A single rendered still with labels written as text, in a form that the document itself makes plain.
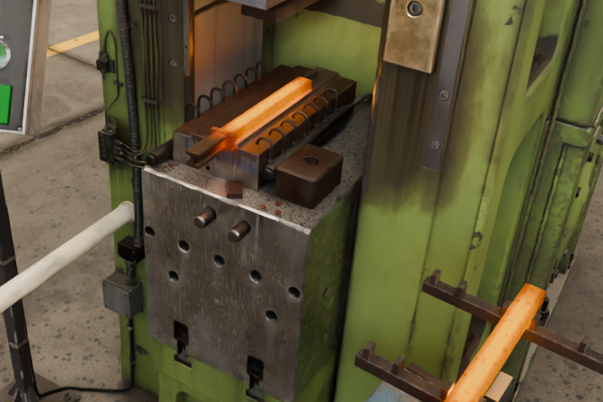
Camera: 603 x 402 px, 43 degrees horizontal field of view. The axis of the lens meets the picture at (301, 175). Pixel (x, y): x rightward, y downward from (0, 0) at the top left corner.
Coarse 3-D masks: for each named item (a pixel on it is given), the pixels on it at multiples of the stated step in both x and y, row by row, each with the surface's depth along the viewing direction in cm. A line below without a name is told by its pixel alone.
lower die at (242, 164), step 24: (288, 72) 176; (312, 72) 175; (240, 96) 166; (264, 96) 164; (312, 96) 166; (192, 120) 155; (216, 120) 153; (312, 120) 159; (192, 144) 149; (240, 144) 145; (264, 144) 146; (288, 144) 152; (216, 168) 149; (240, 168) 146
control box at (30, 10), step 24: (0, 0) 149; (24, 0) 149; (48, 0) 155; (0, 24) 149; (24, 24) 149; (48, 24) 156; (24, 48) 149; (0, 72) 149; (24, 72) 149; (24, 96) 149; (24, 120) 149
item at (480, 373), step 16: (528, 288) 120; (512, 304) 116; (528, 304) 116; (512, 320) 113; (528, 320) 114; (496, 336) 110; (512, 336) 110; (480, 352) 107; (496, 352) 107; (480, 368) 104; (496, 368) 104; (464, 384) 101; (480, 384) 102; (448, 400) 99; (464, 400) 99
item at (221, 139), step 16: (304, 80) 166; (272, 96) 158; (288, 96) 159; (256, 112) 151; (272, 112) 155; (224, 128) 145; (240, 128) 145; (208, 144) 138; (224, 144) 143; (192, 160) 136; (208, 160) 139
